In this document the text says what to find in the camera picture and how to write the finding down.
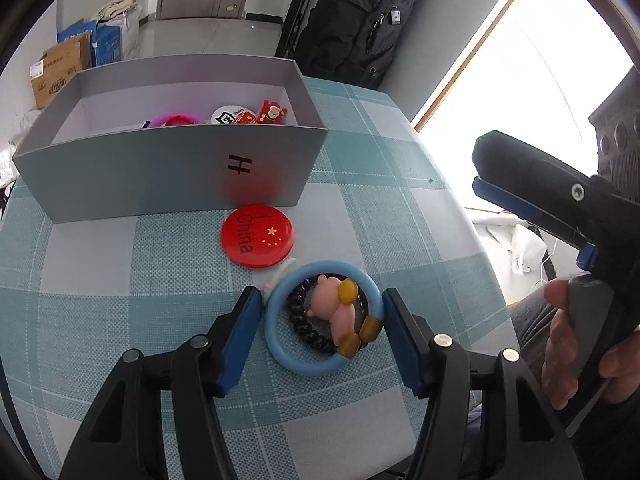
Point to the black metal coat rack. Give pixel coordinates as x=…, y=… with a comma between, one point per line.
x=300, y=5

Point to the wooden window frame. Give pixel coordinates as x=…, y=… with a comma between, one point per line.
x=475, y=40

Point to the white cloth bag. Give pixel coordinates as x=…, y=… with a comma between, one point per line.
x=122, y=20

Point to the person's grey pants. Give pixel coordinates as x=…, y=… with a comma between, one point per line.
x=530, y=320

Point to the red figure charm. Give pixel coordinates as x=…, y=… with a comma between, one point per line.
x=272, y=111

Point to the grey cardboard box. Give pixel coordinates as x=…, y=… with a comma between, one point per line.
x=165, y=170

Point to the white round badge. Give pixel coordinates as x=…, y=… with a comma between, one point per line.
x=225, y=114

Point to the teal checked tablecloth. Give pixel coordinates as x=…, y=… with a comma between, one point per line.
x=125, y=270

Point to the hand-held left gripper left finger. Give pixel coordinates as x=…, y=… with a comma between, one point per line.
x=240, y=340

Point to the small red badge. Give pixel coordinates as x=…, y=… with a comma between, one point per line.
x=246, y=118

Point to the black backpack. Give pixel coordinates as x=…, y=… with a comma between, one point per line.
x=360, y=20

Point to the brown cardboard box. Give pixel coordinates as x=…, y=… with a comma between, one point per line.
x=57, y=72

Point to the white plastic bag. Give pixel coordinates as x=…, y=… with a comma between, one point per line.
x=529, y=247

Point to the blue carton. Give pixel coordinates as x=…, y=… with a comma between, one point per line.
x=107, y=42

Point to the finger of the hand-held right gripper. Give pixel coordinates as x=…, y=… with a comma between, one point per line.
x=510, y=200
x=530, y=165

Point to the pink pig figure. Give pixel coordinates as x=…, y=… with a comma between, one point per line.
x=330, y=305

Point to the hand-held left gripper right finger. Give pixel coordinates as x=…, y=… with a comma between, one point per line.
x=405, y=340

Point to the person's right hand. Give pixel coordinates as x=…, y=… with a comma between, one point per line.
x=560, y=340

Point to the red round badge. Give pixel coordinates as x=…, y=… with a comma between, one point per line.
x=257, y=237

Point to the small white ornament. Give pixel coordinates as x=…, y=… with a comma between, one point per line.
x=280, y=275

